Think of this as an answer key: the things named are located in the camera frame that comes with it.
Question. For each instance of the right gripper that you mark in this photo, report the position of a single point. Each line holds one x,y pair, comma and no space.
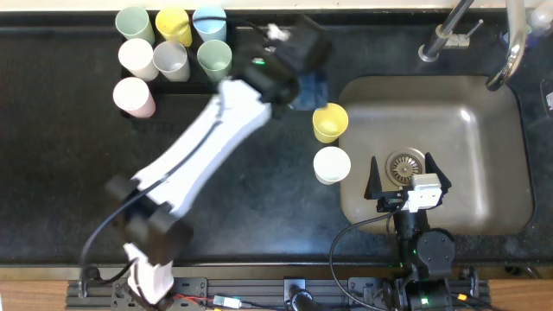
391,203

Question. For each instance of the white cup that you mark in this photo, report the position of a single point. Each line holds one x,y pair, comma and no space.
136,56
332,164

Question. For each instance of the pink cup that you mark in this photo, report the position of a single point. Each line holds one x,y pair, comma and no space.
131,94

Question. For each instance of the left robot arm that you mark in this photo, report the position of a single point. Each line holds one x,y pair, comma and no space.
207,142

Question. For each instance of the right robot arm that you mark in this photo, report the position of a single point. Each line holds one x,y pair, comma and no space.
434,252

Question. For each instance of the steel sink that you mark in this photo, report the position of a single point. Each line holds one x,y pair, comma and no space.
475,151

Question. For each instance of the yellow cup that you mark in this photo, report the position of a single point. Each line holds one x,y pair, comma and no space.
330,121
172,22

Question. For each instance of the steel tap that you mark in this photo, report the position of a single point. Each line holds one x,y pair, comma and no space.
516,43

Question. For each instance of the blue soap bottle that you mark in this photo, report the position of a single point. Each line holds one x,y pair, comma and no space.
540,19

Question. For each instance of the green cup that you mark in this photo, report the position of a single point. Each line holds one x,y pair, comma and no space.
214,58
131,22

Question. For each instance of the black tray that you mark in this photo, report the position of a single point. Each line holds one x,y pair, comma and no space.
181,103

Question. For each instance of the blue cup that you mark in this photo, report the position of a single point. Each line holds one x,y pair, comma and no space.
209,28

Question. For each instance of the grey cup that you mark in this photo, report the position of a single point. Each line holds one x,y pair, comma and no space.
170,58

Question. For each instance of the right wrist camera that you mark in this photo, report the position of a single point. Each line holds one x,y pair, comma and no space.
425,192

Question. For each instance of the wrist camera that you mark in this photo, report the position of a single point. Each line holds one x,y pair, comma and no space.
277,32
425,192

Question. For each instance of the mounting rail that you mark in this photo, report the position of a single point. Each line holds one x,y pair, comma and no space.
255,287

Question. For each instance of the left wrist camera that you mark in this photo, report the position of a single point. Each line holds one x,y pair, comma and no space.
277,32

